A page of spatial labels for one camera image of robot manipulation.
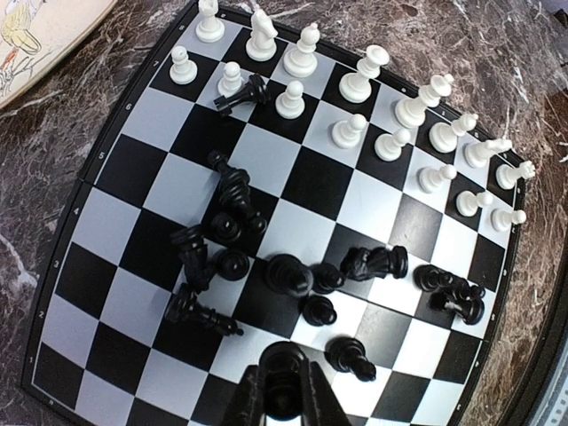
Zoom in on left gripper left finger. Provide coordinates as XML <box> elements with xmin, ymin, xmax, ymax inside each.
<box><xmin>219</xmin><ymin>365</ymin><xmax>266</xmax><ymax>426</ymax></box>

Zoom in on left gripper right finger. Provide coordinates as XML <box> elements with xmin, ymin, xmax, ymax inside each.
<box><xmin>301</xmin><ymin>361</ymin><xmax>351</xmax><ymax>426</ymax></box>

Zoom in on black chess piece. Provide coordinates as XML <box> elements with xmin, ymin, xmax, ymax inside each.
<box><xmin>259</xmin><ymin>342</ymin><xmax>306</xmax><ymax>421</ymax></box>

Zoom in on fallen black piece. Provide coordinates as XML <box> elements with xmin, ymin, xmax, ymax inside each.
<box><xmin>413</xmin><ymin>264</ymin><xmax>485</xmax><ymax>326</ymax></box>
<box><xmin>170</xmin><ymin>225</ymin><xmax>216</xmax><ymax>294</ymax></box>
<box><xmin>214</xmin><ymin>74</ymin><xmax>272</xmax><ymax>117</ymax></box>
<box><xmin>164</xmin><ymin>283</ymin><xmax>244</xmax><ymax>336</ymax></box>
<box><xmin>208</xmin><ymin>150</ymin><xmax>267</xmax><ymax>234</ymax></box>
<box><xmin>325</xmin><ymin>336</ymin><xmax>376</xmax><ymax>382</ymax></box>

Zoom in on fallen black knight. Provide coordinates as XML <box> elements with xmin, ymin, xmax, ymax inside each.
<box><xmin>340</xmin><ymin>246</ymin><xmax>408</xmax><ymax>281</ymax></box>

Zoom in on black and grey chessboard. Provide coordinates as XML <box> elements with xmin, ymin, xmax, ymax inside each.
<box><xmin>22</xmin><ymin>3</ymin><xmax>525</xmax><ymax>425</ymax></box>

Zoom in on white pawn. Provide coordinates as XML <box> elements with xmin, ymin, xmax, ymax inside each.
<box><xmin>217</xmin><ymin>61</ymin><xmax>244</xmax><ymax>98</ymax></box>
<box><xmin>375</xmin><ymin>129</ymin><xmax>411</xmax><ymax>162</ymax></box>
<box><xmin>332</xmin><ymin>114</ymin><xmax>367</xmax><ymax>149</ymax></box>
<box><xmin>275</xmin><ymin>81</ymin><xmax>305</xmax><ymax>120</ymax></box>
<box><xmin>170</xmin><ymin>45</ymin><xmax>198</xmax><ymax>85</ymax></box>
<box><xmin>491</xmin><ymin>209</ymin><xmax>527</xmax><ymax>232</ymax></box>
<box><xmin>418</xmin><ymin>164</ymin><xmax>457</xmax><ymax>193</ymax></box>
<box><xmin>456</xmin><ymin>191</ymin><xmax>493</xmax><ymax>217</ymax></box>

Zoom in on white rook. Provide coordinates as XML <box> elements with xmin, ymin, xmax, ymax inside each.
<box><xmin>496</xmin><ymin>161</ymin><xmax>536</xmax><ymax>190</ymax></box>
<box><xmin>195</xmin><ymin>0</ymin><xmax>225</xmax><ymax>43</ymax></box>

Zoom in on white bishop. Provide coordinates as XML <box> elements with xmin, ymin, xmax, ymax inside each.
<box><xmin>429</xmin><ymin>113</ymin><xmax>478</xmax><ymax>154</ymax></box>
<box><xmin>283</xmin><ymin>22</ymin><xmax>320</xmax><ymax>78</ymax></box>

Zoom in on white knight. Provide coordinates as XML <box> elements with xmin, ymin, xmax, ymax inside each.
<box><xmin>464</xmin><ymin>138</ymin><xmax>512</xmax><ymax>169</ymax></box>
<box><xmin>245</xmin><ymin>9</ymin><xmax>278</xmax><ymax>62</ymax></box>

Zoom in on white king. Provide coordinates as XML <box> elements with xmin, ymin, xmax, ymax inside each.
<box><xmin>395</xmin><ymin>74</ymin><xmax>454</xmax><ymax>129</ymax></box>

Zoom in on white queen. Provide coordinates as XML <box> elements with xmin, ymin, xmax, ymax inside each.
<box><xmin>338</xmin><ymin>44</ymin><xmax>390</xmax><ymax>104</ymax></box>

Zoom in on ceramic bird plate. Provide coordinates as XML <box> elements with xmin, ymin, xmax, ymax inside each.
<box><xmin>1</xmin><ymin>0</ymin><xmax>116</xmax><ymax>107</ymax></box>

